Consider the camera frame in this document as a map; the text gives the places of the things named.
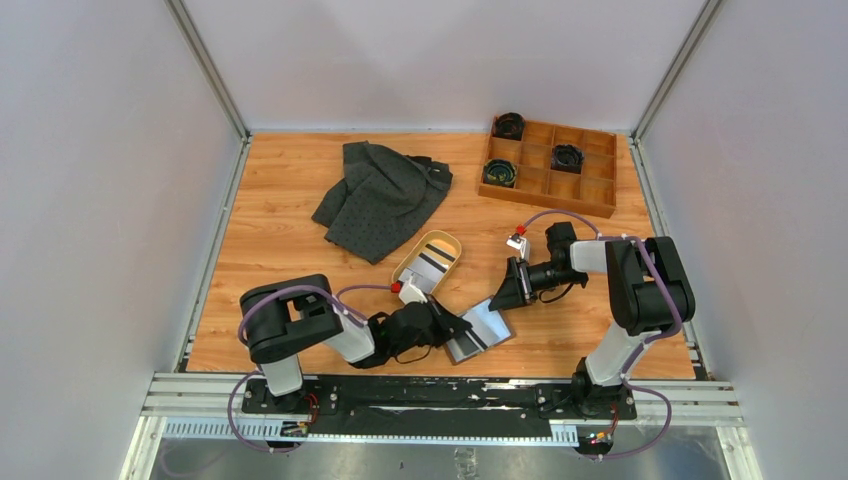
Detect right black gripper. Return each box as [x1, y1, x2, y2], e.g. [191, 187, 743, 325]
[489, 256, 585, 312]

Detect brown leather card holder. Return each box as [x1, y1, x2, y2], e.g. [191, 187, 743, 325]
[459, 297, 514, 358]

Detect oval wooden card tray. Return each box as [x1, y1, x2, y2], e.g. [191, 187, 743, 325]
[390, 230, 463, 294]

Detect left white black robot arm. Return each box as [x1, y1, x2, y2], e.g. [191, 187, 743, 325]
[237, 274, 473, 413]

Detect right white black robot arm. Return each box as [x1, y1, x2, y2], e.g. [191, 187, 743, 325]
[489, 222, 696, 418]

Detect white striped cards in tray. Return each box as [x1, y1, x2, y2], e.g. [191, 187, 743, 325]
[397, 240, 459, 294]

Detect dark green coiled belt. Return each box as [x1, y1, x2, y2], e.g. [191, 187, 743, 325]
[482, 158, 517, 188]

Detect wooden compartment tray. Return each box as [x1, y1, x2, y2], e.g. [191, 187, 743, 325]
[476, 115, 618, 218]

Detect dark grey dotted cloth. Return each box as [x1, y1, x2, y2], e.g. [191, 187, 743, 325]
[312, 141, 453, 265]

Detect black coiled belt middle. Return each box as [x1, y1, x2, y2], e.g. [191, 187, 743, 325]
[550, 144, 585, 174]

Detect black coiled belt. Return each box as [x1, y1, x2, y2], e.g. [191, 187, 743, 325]
[550, 144, 585, 174]
[492, 112, 526, 141]

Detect black coiled belt top left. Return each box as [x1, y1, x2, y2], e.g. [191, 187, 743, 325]
[492, 112, 526, 141]

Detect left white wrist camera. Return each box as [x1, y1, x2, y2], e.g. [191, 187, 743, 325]
[398, 273, 427, 304]

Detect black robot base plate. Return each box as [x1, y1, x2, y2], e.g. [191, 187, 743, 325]
[241, 375, 637, 438]

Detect aluminium frame rail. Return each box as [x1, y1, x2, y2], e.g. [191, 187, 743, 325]
[142, 373, 744, 427]

